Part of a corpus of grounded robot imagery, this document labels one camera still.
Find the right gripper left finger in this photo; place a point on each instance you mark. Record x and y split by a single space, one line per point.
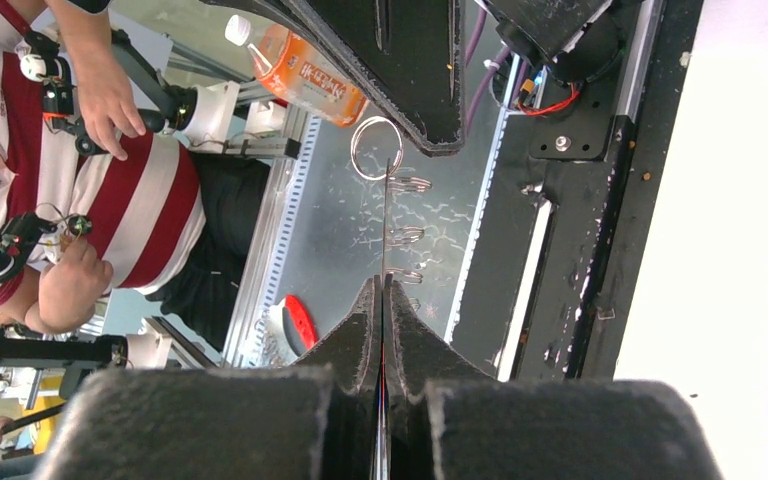
313 419

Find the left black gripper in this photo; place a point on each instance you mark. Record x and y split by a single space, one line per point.
406 55

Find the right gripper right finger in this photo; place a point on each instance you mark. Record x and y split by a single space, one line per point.
449 420

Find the silver split keyring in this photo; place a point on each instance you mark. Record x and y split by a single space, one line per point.
376 149

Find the orange drink bottle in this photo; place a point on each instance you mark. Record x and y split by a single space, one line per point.
293 70

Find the red handled tool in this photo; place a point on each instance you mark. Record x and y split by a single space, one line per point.
292 328

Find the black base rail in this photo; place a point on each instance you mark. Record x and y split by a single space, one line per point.
566 204

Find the right black teleoperation handle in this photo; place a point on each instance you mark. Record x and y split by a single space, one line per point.
20 235

